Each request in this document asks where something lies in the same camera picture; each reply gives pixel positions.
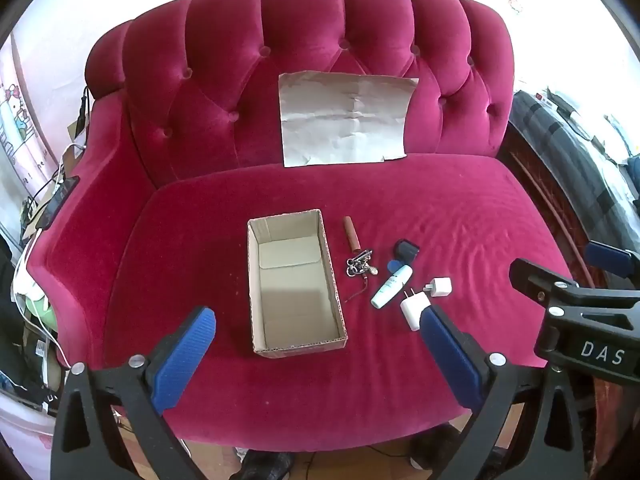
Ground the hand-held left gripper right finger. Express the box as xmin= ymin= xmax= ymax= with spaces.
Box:
xmin=419 ymin=305 xmax=588 ymax=480

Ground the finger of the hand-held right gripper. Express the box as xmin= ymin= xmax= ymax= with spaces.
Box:
xmin=587 ymin=241 xmax=640 ymax=278
xmin=510 ymin=258 xmax=640 ymax=317

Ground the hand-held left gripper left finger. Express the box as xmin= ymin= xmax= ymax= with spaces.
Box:
xmin=50 ymin=306 xmax=217 ymax=480

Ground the white oblong charger plug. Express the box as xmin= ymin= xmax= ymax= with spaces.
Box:
xmin=400 ymin=287 xmax=432 ymax=332

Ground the white square charger plug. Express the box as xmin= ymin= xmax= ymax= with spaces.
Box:
xmin=423 ymin=276 xmax=452 ymax=299

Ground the white plastic bottle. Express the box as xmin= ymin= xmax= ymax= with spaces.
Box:
xmin=370 ymin=264 xmax=414 ymax=310

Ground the small black case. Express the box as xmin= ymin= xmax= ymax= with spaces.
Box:
xmin=393 ymin=239 xmax=420 ymax=265

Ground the cardboard box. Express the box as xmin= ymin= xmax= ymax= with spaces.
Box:
xmin=247 ymin=208 xmax=348 ymax=359

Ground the metal keychain with gold charm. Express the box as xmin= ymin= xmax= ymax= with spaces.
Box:
xmin=341 ymin=248 xmax=377 ymax=304

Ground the brown lipstick tube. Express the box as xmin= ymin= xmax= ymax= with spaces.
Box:
xmin=343 ymin=216 xmax=362 ymax=254

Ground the dark wooden furniture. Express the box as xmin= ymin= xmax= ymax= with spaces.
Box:
xmin=500 ymin=125 xmax=601 ymax=286

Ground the red tufted velvet sofa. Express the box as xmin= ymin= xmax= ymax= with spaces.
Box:
xmin=27 ymin=0 xmax=576 ymax=453

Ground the black shoe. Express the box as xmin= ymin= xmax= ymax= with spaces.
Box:
xmin=239 ymin=451 xmax=296 ymax=480

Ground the light green object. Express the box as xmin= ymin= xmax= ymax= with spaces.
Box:
xmin=17 ymin=292 xmax=58 ymax=333

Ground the pink white storage box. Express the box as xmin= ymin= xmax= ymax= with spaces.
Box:
xmin=0 ymin=395 xmax=56 ymax=461

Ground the black power strip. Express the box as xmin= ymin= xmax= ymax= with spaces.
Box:
xmin=37 ymin=176 xmax=81 ymax=231

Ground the creased beige paper sheet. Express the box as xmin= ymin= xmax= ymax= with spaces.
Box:
xmin=278 ymin=72 xmax=421 ymax=168

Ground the black cable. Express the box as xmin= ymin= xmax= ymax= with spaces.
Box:
xmin=77 ymin=85 xmax=93 ymax=136

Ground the cartoon cat wall poster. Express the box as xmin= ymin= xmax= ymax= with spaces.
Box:
xmin=0 ymin=45 xmax=53 ymax=201

